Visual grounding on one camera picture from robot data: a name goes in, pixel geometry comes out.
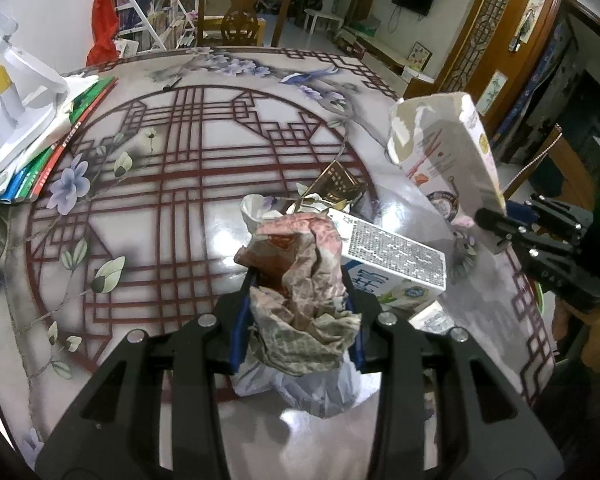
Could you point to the white television cabinet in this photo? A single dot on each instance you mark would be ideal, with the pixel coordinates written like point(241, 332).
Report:
point(380, 52)

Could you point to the white rack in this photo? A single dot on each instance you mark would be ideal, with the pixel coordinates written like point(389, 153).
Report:
point(150, 15)

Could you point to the yellow cap white bottle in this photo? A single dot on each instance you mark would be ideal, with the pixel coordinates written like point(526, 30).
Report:
point(5, 87)

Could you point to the white stool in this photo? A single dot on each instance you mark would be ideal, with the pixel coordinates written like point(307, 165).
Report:
point(324, 17)

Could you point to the red spine book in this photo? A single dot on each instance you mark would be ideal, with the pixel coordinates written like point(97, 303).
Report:
point(60, 157)

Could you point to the small white box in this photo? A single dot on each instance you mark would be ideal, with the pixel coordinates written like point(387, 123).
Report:
point(430, 316)

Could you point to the white paper carton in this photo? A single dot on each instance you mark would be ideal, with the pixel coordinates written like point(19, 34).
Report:
point(445, 150)

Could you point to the stack of books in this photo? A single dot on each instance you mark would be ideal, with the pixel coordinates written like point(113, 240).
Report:
point(75, 115)

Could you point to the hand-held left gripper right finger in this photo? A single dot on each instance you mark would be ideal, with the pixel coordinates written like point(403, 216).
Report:
point(358, 345)

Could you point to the grid pattern milk box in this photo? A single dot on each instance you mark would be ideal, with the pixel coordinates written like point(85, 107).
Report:
point(395, 255)

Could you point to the wooden lattice partition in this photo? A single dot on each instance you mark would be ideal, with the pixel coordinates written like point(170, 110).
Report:
point(475, 35)

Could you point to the gold foil wrapper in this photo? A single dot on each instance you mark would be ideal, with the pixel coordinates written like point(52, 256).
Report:
point(337, 182)

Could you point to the carved wooden chair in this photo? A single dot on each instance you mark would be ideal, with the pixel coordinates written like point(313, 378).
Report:
point(555, 170)

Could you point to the small hanging scroll picture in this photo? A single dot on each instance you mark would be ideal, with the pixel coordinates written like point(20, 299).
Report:
point(492, 92)

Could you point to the white plastic bag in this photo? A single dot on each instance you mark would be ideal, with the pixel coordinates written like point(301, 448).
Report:
point(300, 395)

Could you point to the crumpled white tissue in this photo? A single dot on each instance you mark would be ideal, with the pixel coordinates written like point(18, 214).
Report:
point(260, 207)

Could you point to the paper wrapper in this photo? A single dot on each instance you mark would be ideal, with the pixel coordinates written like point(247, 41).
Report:
point(305, 280)

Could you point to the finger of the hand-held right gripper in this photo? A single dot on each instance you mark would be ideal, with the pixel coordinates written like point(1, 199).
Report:
point(555, 215)
point(555, 262)

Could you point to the framed picture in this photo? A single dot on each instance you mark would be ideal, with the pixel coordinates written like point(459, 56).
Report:
point(420, 57)

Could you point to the tall hanging scroll picture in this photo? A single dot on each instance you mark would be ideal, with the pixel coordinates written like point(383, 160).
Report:
point(532, 15)

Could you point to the red cloth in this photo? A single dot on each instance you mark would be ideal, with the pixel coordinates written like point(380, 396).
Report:
point(105, 20)

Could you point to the black pen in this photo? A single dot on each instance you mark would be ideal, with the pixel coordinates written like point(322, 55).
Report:
point(172, 84)

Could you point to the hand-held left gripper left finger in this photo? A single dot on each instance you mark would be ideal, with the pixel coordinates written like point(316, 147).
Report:
point(240, 330)

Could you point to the blue book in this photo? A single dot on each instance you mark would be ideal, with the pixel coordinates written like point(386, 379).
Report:
point(15, 187)

